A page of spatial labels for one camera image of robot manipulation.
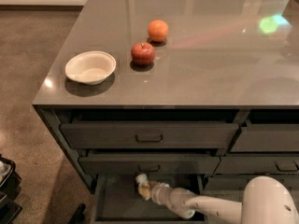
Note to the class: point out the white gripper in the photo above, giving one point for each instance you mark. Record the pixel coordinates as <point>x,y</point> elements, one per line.
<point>160,192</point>

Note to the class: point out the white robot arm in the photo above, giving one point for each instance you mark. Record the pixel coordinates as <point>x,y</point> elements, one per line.
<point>264,201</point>

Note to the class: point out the open bottom left drawer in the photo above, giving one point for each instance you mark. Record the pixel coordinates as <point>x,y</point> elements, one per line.
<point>118,202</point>

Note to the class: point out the middle left drawer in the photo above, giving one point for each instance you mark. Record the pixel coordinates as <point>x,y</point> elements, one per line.
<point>162,163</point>

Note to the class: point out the middle right drawer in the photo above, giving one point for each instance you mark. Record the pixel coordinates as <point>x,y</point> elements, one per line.
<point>249,165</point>

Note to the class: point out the top left drawer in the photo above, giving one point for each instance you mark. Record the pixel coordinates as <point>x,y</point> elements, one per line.
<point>149,134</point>

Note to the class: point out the dark grey counter cabinet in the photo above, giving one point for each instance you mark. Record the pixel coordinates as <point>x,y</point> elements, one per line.
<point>228,61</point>

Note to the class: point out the top right drawer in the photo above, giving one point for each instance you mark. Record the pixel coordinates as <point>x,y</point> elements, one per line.
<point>267,138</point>

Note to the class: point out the black object on floor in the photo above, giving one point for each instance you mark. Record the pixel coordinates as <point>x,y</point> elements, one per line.
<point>78,216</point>

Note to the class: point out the red apple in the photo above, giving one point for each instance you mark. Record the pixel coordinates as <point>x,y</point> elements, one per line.
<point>143,54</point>

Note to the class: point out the white bowl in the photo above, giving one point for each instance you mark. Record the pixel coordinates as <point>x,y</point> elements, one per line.
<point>91,67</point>

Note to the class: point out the black tray rack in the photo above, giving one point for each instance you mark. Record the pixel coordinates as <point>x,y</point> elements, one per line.
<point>9,190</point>

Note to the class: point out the orange fruit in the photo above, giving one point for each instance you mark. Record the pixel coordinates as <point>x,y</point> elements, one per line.
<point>158,30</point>

